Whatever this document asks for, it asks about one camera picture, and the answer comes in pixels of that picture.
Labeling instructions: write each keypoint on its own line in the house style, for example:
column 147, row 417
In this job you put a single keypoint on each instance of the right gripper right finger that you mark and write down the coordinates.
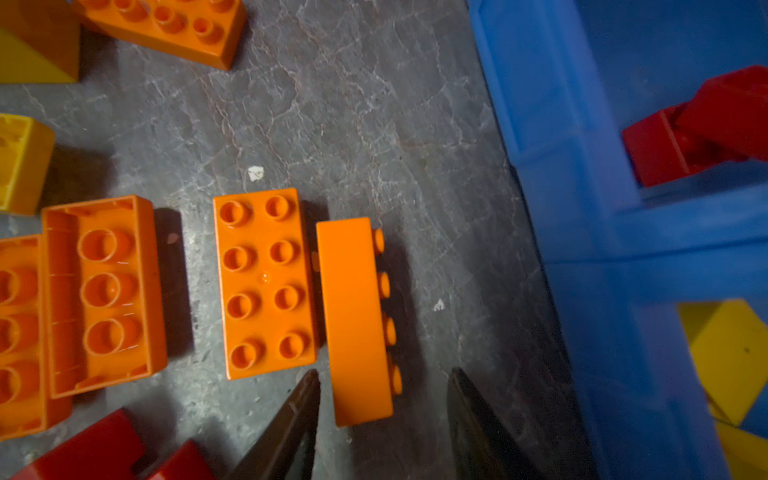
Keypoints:
column 482, row 447

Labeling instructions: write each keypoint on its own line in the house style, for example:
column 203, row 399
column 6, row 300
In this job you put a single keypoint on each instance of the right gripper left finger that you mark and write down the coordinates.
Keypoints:
column 286, row 449

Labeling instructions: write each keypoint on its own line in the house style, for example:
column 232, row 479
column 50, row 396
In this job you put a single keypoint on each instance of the yellow lego pair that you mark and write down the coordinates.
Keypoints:
column 728, row 345

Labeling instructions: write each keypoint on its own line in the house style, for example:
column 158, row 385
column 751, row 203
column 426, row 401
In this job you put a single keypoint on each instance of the blue three-compartment bin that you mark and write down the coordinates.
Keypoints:
column 566, row 77

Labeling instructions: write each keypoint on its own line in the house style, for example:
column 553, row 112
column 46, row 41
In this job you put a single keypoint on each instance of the red lego single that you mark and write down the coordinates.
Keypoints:
column 726, row 120

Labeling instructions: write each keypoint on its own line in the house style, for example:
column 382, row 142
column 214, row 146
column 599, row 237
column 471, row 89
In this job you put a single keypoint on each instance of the red lego cluster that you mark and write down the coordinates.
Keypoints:
column 109, row 449

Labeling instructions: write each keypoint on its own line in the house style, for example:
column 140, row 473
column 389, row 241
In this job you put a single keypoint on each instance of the orange lego stack centre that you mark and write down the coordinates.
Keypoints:
column 82, row 310

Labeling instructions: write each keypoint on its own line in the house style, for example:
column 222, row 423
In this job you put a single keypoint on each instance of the yellow lego bottom left small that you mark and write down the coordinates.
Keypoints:
column 26, row 149

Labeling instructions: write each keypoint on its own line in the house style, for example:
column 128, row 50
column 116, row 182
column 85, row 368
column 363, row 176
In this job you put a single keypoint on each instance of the orange lego left slanted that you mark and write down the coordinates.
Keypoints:
column 204, row 31

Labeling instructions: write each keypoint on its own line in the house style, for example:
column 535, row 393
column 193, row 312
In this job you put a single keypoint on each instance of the yellow long lego bottom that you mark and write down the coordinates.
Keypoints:
column 40, row 42

